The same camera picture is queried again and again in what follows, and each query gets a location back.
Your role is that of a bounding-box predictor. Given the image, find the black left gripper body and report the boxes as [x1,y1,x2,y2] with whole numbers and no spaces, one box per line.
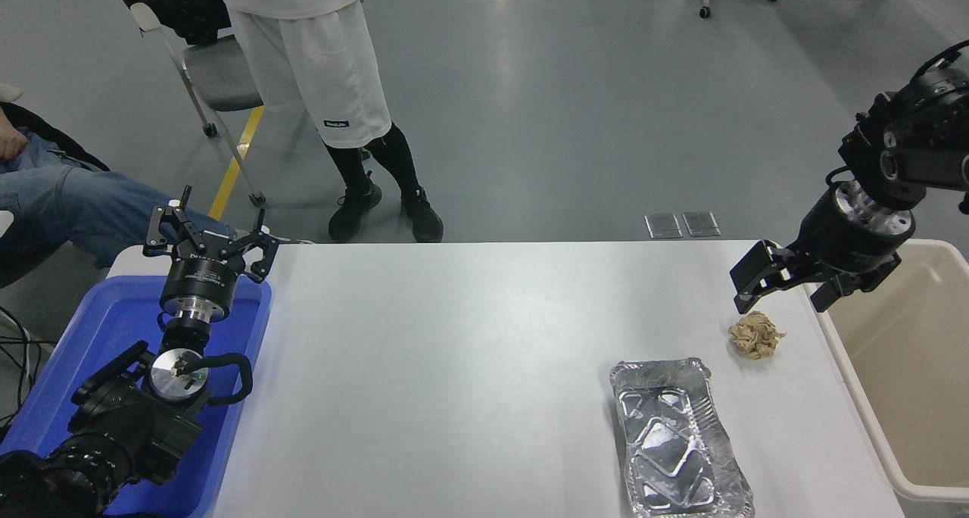
[160,250,246,312]

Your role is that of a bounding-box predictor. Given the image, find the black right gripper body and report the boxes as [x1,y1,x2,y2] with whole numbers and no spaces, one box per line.
[787,187,905,295]

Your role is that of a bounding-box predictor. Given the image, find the silver foil tray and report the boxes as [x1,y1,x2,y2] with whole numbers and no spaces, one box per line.
[609,357,756,518]

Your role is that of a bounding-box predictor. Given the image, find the person's hand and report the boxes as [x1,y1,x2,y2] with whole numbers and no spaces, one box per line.
[0,120,30,162]

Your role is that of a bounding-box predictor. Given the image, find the crumpled tan paper ball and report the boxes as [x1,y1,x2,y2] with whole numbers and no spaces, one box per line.
[728,311,787,360]

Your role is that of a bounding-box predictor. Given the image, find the white side table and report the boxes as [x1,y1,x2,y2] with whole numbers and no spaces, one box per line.
[106,244,179,280]

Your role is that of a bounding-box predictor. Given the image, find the large pale bin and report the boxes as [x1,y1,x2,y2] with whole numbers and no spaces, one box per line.
[804,238,969,518]

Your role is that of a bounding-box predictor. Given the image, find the blue plastic tray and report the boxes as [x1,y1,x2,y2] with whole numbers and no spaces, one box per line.
[0,276,273,518]

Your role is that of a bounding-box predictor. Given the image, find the seated person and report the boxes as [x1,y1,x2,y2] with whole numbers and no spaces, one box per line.
[0,103,315,288]

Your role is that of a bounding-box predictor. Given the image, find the standing person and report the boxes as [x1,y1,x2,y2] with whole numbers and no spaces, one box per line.
[214,0,444,244]

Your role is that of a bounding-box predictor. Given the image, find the black jacket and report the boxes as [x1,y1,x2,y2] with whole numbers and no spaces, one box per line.
[104,0,232,45]

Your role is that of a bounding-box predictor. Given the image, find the grey chair with white frame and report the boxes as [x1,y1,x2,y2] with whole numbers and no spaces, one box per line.
[130,2,267,207]

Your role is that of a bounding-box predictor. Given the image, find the black cables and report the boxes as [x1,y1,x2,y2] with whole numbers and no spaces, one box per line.
[0,306,58,428]

